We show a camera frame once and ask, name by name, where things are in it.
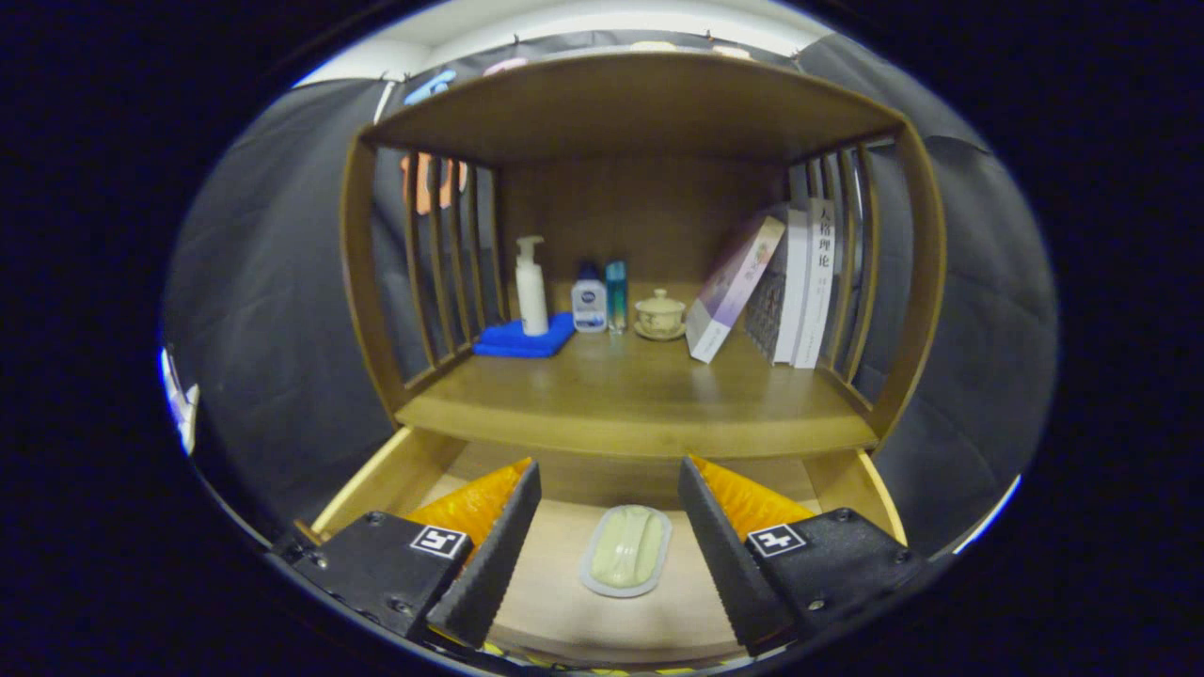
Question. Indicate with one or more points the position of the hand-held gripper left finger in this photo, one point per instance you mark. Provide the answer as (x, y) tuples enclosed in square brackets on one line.
[(489, 555)]

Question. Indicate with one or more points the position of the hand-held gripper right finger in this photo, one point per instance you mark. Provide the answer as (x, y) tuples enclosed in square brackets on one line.
[(734, 555)]

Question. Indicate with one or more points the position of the wooden drawer with black knob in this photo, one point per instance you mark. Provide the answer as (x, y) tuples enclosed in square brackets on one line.
[(564, 616)]

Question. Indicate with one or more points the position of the wooden countertop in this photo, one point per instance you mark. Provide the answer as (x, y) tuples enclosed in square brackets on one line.
[(640, 395)]

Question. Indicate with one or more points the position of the wooden cabinet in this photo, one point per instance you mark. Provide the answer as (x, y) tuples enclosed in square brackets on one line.
[(630, 103)]

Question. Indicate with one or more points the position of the folded blue cloth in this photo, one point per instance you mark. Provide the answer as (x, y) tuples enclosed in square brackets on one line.
[(513, 340)]

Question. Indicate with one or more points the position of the dark patterned book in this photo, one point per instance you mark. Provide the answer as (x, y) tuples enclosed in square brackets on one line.
[(767, 315)]

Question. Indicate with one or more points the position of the beige lidded teacup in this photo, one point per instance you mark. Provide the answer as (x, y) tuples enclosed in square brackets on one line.
[(660, 315)]

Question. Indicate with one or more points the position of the plain white book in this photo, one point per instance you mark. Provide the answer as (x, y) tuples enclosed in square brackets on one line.
[(793, 301)]

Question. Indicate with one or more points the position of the white pump bottle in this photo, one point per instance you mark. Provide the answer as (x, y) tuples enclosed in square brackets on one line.
[(532, 296)]

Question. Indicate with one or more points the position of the leaning purple white book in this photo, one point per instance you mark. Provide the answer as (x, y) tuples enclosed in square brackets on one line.
[(729, 287)]

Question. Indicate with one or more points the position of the white bottle with blue cap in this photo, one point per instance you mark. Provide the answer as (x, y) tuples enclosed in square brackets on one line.
[(590, 306)]

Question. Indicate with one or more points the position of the white book with black characters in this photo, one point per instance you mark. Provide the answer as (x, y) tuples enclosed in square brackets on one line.
[(818, 291)]

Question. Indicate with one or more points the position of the slim teal bottle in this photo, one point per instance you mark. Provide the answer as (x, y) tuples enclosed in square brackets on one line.
[(616, 296)]

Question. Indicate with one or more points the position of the black backdrop cloth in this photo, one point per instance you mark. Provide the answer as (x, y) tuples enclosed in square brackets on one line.
[(273, 282)]

